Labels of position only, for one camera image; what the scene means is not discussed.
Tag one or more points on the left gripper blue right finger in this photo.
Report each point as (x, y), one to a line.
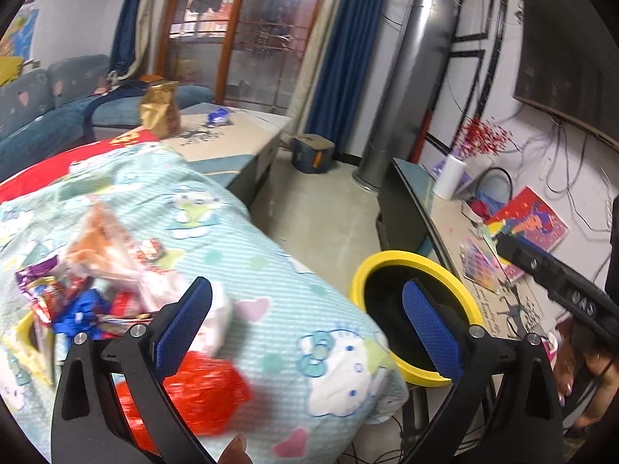
(439, 334)

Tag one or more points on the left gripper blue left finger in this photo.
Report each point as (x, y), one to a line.
(174, 327)

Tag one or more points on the red plastic bag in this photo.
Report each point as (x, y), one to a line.
(207, 392)

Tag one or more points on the blue plastic bag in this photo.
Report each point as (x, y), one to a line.
(80, 315)

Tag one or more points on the orange clear plastic bag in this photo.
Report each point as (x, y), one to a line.
(104, 250)

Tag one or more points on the yellow snack packet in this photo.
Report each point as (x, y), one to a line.
(32, 345)

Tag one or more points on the purple snack wrapper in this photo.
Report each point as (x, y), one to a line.
(31, 273)

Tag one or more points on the white foam fruit net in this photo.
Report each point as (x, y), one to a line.
(212, 333)

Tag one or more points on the red snack wrapper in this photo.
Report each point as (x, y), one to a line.
(150, 250)

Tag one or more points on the yellow black trash bin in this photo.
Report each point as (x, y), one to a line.
(376, 288)

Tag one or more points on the person right hand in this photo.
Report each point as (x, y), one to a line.
(586, 375)

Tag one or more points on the person left hand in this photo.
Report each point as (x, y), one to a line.
(236, 452)

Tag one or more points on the colourful picture book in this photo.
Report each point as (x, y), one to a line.
(530, 217)

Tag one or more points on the tv cabinet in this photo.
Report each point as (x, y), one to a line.
(411, 218)

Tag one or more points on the Hello Kitty patterned blanket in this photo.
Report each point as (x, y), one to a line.
(281, 357)

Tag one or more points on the white paper roll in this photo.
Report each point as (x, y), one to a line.
(447, 176)

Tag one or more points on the beige coffee table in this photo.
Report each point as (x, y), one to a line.
(238, 154)

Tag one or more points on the red blanket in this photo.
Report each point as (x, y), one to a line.
(50, 170)

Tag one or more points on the dark blue storage box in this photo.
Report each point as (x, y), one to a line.
(312, 153)

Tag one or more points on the gold paper bag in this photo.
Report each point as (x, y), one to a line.
(158, 110)

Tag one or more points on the blue foil wrapper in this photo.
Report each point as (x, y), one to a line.
(218, 117)

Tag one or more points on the right blue curtain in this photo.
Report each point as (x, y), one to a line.
(343, 71)

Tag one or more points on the blue curtain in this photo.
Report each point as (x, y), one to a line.
(123, 46)
(343, 71)

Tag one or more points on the blue corner sofa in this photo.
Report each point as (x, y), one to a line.
(49, 110)

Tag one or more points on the silver tower air conditioner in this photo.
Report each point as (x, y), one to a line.
(421, 57)

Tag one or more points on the left blue curtain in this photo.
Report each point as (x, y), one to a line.
(123, 46)

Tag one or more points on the yellow cushion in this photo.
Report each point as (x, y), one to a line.
(10, 69)

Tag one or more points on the wooden glass sliding door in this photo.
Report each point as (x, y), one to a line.
(248, 52)

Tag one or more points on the china map poster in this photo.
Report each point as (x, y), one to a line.
(17, 40)

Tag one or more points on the wall mounted television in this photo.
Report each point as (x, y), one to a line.
(569, 65)

